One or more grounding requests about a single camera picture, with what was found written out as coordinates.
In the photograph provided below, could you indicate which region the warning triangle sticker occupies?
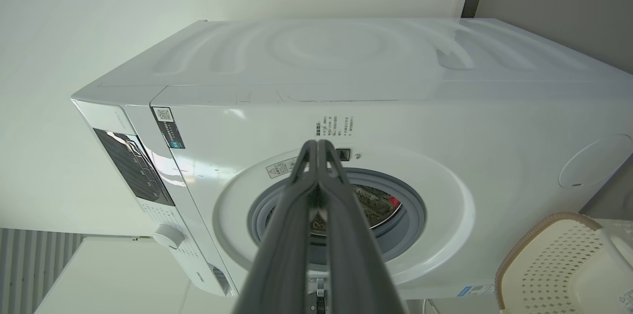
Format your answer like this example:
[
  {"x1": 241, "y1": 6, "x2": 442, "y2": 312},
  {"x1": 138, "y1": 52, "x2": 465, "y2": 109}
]
[{"x1": 266, "y1": 157, "x2": 298, "y2": 179}]

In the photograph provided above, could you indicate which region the stainless steel washing machine drum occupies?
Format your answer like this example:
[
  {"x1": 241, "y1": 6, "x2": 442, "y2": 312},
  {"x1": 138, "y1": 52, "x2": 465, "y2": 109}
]
[{"x1": 311, "y1": 184, "x2": 404, "y2": 235}]

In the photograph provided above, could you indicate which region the grey rubber door gasket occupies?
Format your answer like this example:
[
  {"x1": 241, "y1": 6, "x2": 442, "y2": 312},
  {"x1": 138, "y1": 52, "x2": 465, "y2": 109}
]
[{"x1": 247, "y1": 168, "x2": 427, "y2": 265}]

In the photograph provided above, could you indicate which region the black glossy control display panel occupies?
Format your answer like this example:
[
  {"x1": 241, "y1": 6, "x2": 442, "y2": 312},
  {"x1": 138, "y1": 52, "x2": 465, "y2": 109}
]
[{"x1": 93, "y1": 129, "x2": 176, "y2": 207}]

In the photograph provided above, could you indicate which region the round white filter cover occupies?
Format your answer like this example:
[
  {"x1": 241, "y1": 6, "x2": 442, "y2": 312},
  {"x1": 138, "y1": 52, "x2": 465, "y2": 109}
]
[{"x1": 559, "y1": 134, "x2": 633, "y2": 188}]

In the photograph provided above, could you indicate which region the blue energy label sticker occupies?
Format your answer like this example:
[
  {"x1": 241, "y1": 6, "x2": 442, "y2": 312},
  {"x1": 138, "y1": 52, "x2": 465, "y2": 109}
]
[{"x1": 457, "y1": 284, "x2": 495, "y2": 298}]

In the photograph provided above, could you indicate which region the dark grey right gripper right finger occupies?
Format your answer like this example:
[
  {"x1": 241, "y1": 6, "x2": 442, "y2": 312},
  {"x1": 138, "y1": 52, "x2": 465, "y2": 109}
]
[{"x1": 318, "y1": 140, "x2": 409, "y2": 314}]

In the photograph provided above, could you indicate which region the QR code label sticker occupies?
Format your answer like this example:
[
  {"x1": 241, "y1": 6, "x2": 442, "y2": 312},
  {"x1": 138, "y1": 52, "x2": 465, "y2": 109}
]
[{"x1": 152, "y1": 106, "x2": 185, "y2": 149}]

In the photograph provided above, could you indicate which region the white washing machine control dial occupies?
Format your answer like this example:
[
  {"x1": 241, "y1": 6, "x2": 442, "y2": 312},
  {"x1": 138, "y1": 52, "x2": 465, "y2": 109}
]
[{"x1": 152, "y1": 224, "x2": 185, "y2": 250}]

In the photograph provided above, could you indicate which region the beige perforated laundry basket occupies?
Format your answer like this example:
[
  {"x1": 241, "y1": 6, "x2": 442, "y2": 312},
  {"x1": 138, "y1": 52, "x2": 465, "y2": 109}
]
[{"x1": 495, "y1": 212, "x2": 633, "y2": 314}]

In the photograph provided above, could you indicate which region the grey ribbed panel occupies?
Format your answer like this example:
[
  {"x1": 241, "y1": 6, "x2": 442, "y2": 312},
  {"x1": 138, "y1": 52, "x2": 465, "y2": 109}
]
[{"x1": 0, "y1": 227, "x2": 85, "y2": 314}]

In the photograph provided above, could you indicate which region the white front-load washing machine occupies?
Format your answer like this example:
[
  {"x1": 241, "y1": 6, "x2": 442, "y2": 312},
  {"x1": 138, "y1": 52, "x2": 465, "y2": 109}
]
[{"x1": 71, "y1": 18, "x2": 633, "y2": 301}]

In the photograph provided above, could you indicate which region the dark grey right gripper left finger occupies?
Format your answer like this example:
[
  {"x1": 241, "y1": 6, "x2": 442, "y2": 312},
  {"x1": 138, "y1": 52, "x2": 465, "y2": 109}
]
[{"x1": 232, "y1": 140, "x2": 318, "y2": 314}]

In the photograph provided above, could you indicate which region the white cabinet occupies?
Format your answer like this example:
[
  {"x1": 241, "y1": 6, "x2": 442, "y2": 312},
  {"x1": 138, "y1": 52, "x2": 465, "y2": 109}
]
[{"x1": 35, "y1": 236, "x2": 239, "y2": 314}]

